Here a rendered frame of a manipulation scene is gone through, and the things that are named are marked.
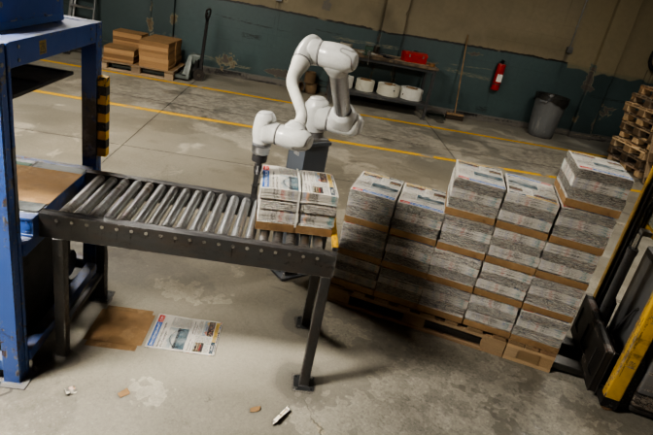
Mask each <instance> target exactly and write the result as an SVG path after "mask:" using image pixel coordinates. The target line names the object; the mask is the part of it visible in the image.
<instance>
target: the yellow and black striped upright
mask: <svg viewBox="0 0 653 435"><path fill-rule="evenodd" d="M109 129H110V76H104V75H100V76H98V89H97V155H98V156H104V157H106V156H107V155H108V154H109Z"/></svg>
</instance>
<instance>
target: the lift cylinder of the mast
mask: <svg viewBox="0 0 653 435"><path fill-rule="evenodd" d="M638 232H639V233H637V234H636V237H635V239H634V242H633V244H632V245H631V246H628V247H627V249H626V253H625V255H624V258H623V260H622V262H621V264H620V266H619V268H618V270H617V273H616V275H615V277H614V279H613V281H612V283H611V285H610V287H609V290H608V292H607V294H606V295H605V297H604V299H603V301H602V304H601V307H600V313H601V317H602V320H603V322H604V321H605V319H606V317H607V315H608V313H609V311H610V309H611V306H612V304H613V302H614V300H615V298H616V296H617V294H618V292H619V290H620V288H621V286H622V284H623V281H624V280H625V278H626V276H627V274H628V272H629V270H630V268H631V266H632V264H633V262H634V259H635V257H636V256H637V254H638V252H639V249H638V248H637V247H638V245H639V243H640V241H641V238H642V236H644V237H648V238H651V237H652V235H653V233H652V232H651V231H650V230H648V229H644V228H640V229H639V231H638ZM634 311H639V308H634V309H632V310H631V311H630V312H629V313H628V314H627V315H626V316H625V317H624V318H623V319H622V320H621V321H620V322H619V323H618V324H617V325H616V326H615V327H614V328H612V329H611V330H610V331H609V332H607V333H608V335H609V334H611V333H612V332H613V331H614V330H616V329H617V328H618V327H619V326H620V325H621V324H622V323H623V322H624V321H625V320H626V319H627V318H628V317H629V316H630V315H631V314H632V313H633V312H634Z"/></svg>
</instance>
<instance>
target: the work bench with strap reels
mask: <svg viewBox="0 0 653 435"><path fill-rule="evenodd" d="M353 50H355V51H356V52H357V54H358V55H359V60H363V61H368V56H367V55H362V52H364V50H357V49H353ZM390 56H391V57H394V58H392V59H390V58H386V57H383V55H381V54H378V53H374V52H372V53H371V56H369V61H368V62H374V63H379V64H385V65H390V66H395V67H400V68H406V69H411V70H417V71H422V72H425V73H424V76H423V80H422V84H421V88H418V87H415V86H410V85H402V86H401V87H400V85H398V84H393V83H388V82H379V83H378V86H377V89H374V85H375V81H373V80H371V79H367V78H357V81H356V85H353V81H354V77H353V76H350V75H348V80H349V94H351V95H357V96H361V97H367V98H373V99H378V100H384V101H390V102H396V103H400V104H406V105H412V106H416V108H415V110H414V111H416V112H419V111H418V109H419V107H423V108H424V109H423V113H422V117H420V119H423V120H425V115H426V112H427V108H428V104H429V100H430V94H431V91H432V87H433V83H434V79H435V75H436V72H437V71H439V69H438V68H437V67H429V64H430V62H427V60H428V55H427V54H426V53H422V52H417V50H414V51H410V50H403V51H402V52H401V57H399V56H393V55H390ZM428 73H432V76H431V80H430V87H429V91H428V95H427V98H426V102H425V101H424V100H423V99H422V96H423V92H424V86H425V82H426V78H427V74H428ZM330 93H331V87H330V79H329V76H328V80H327V86H326V94H325V95H326V99H327V101H328V102H329V97H330ZM329 104H330V102H329Z"/></svg>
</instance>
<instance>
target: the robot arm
mask: <svg viewBox="0 0 653 435"><path fill-rule="evenodd" d="M358 63H359V55H358V54H357V52H356V51H355V50H353V49H352V48H350V47H348V46H345V45H342V44H339V43H334V42H328V41H323V40H322V39H321V38H320V37H319V36H317V35H315V34H311V35H308V36H307V37H305V38H304V39H303V40H302V41H301V42H300V44H299V45H298V47H297V48H296V50H295V52H294V55H293V57H292V62H291V66H290V69H289V72H288V74H287V88H288V92H289V94H290V97H291V100H292V103H293V106H294V108H295V111H296V117H295V119H294V120H290V121H289V122H288V123H286V124H285V125H284V124H281V123H279V122H277V121H276V117H275V115H274V113H273V112H270V111H260V112H258V113H257V115H256V118H255V121H254V126H253V134H252V135H253V142H252V153H253V154H252V160H253V161H254V162H255V165H254V180H253V184H251V186H252V191H251V198H255V199H257V194H258V186H259V183H258V180H259V175H260V172H261V168H262V164H261V163H265V162H266V161H267V156H268V155H269V151H270V147H271V144H272V145H277V146H279V147H281V148H284V149H287V150H291V151H307V150H309V149H310V148H311V147H312V145H313V143H317V142H329V139H328V138H326V137H324V131H329V132H331V133H334V134H338V135H342V136H347V137H353V136H358V135H359V134H361V130H362V127H363V123H364V121H363V118H362V116H361V115H360V114H357V112H356V110H355V109H354V107H353V106H352V105H351V104H350V94H349V80H348V74H349V73H351V72H353V71H355V70H356V68H357V67H358ZM310 65H314V66H321V67H324V69H325V71H326V72H327V74H328V75H329V79H330V87H331V94H332V102H333V107H331V106H330V105H329V102H328V101H327V99H325V97H323V96H318V95H314V96H311V97H310V98H309V99H308V100H307V101H306V103H304V100H303V97H302V94H301V91H300V88H299V83H298V82H299V79H300V78H301V76H302V75H303V74H304V73H305V72H306V71H307V69H308V68H309V67H310Z"/></svg>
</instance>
